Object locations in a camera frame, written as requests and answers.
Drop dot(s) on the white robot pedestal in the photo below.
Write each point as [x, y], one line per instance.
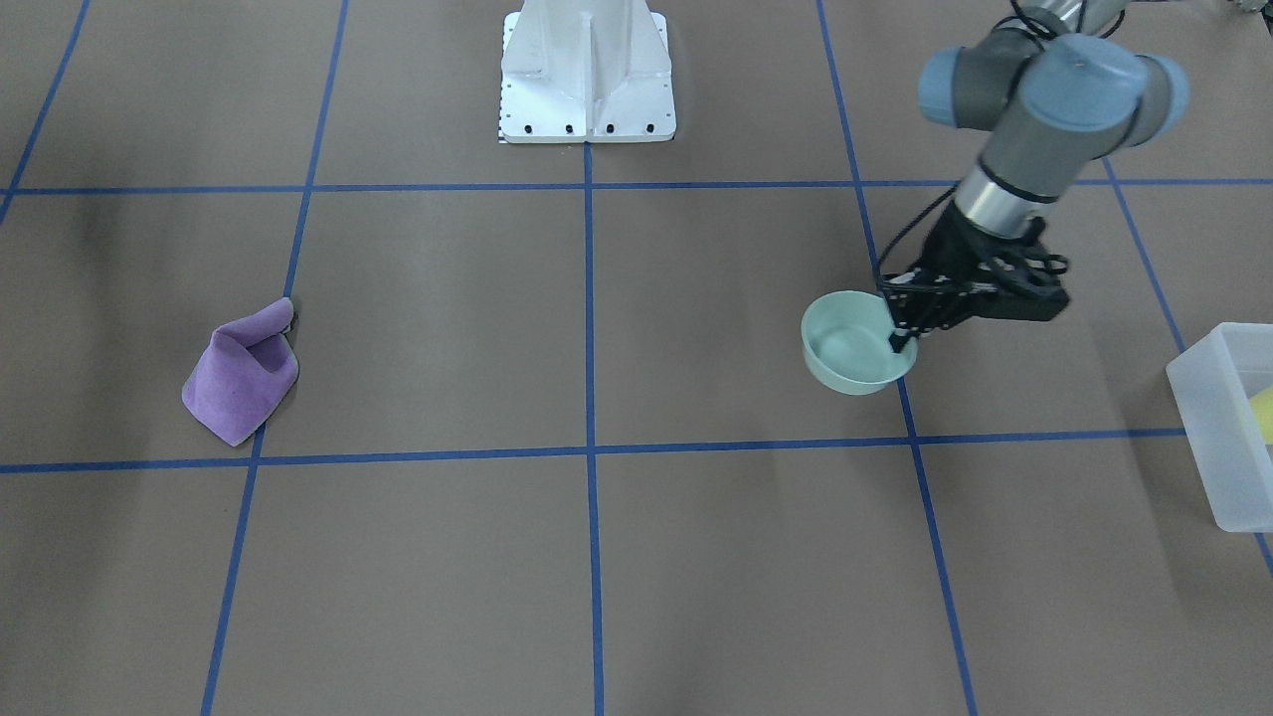
[585, 71]

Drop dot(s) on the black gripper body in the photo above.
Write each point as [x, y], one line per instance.
[957, 248]

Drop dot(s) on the purple cloth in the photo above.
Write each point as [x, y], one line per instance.
[245, 371]

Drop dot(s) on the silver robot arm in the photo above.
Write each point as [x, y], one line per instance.
[1053, 93]

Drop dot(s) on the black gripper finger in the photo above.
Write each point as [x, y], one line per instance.
[899, 340]

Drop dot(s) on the yellow plastic cup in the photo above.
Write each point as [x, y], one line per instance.
[1261, 407]

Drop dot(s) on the clear plastic storage box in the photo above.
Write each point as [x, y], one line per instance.
[1212, 382]

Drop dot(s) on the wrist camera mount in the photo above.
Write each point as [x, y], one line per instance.
[1020, 278]

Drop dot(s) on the mint green bowl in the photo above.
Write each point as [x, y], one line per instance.
[846, 343]

